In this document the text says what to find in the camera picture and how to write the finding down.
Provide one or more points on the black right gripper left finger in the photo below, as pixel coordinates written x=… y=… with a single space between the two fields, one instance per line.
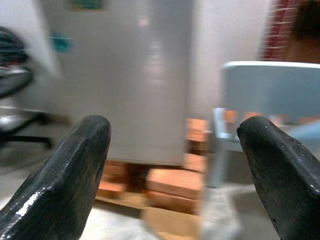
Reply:
x=62 y=180

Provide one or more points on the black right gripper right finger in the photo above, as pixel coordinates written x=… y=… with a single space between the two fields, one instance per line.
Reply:
x=282 y=180

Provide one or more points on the red clay brick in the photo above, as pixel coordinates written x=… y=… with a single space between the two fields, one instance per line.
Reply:
x=198 y=130
x=175 y=181
x=116 y=168
x=195 y=162
x=172 y=203
x=112 y=188
x=230 y=116

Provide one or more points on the light blue plastic chair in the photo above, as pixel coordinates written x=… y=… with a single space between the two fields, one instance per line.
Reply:
x=270 y=85

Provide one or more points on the black office chair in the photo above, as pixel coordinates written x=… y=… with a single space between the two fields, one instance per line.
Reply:
x=15 y=80

